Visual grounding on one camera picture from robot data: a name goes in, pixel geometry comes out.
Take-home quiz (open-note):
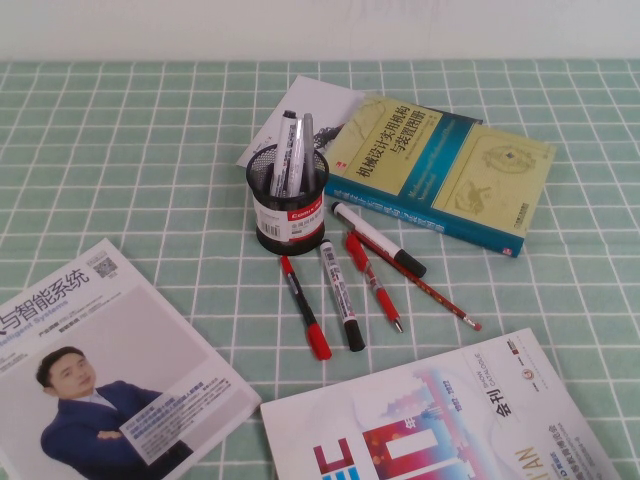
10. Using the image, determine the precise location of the grey pen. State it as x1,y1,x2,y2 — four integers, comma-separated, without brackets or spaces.
301,112,317,194

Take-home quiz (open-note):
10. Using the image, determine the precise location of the black mesh pen holder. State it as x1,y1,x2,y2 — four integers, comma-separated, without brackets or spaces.
245,141,330,257

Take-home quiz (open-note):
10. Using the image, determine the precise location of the black pen with red cap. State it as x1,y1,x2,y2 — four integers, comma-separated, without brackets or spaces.
279,255,334,362

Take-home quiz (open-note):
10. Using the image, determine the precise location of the red gel pen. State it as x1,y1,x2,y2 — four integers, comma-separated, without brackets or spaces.
344,232,404,335

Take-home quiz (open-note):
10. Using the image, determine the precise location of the plain white marker black cap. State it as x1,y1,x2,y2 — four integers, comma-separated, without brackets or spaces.
330,201,428,279

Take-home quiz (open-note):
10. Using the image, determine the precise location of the white marker with printed barrel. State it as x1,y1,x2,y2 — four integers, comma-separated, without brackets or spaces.
318,238,365,353
269,109,303,197
291,118,307,195

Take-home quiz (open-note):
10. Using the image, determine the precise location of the red pencil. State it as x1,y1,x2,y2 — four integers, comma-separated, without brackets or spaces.
349,229,484,332

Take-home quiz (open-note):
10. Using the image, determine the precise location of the yellow and teal book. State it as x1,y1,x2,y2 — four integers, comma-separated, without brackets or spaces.
322,92,558,259

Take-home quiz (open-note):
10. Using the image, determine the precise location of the white booklet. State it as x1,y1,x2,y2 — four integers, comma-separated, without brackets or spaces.
236,74,368,166

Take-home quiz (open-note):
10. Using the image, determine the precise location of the white show catalogue magazine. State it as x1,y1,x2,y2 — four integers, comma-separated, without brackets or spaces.
259,327,624,480

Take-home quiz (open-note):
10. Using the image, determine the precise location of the green checked tablecloth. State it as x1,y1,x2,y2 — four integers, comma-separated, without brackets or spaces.
0,59,640,480

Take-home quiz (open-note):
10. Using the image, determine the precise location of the magazine with man portrait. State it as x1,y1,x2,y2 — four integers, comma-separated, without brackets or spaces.
0,237,263,480

